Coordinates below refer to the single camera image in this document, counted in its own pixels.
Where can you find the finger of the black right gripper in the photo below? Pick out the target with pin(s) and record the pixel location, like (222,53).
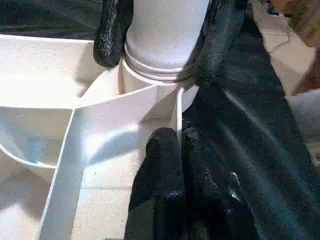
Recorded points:
(110,37)
(215,45)

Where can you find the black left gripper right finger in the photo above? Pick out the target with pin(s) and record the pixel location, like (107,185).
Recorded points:
(212,205)

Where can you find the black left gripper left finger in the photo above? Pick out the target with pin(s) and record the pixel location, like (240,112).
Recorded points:
(157,187)

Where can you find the white plastic table leg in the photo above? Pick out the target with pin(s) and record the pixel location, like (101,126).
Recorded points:
(165,30)

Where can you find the black plastic mat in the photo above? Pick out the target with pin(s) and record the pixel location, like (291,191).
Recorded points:
(250,137)

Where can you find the brown cardboard box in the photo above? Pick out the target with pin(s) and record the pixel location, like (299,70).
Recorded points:
(305,20)

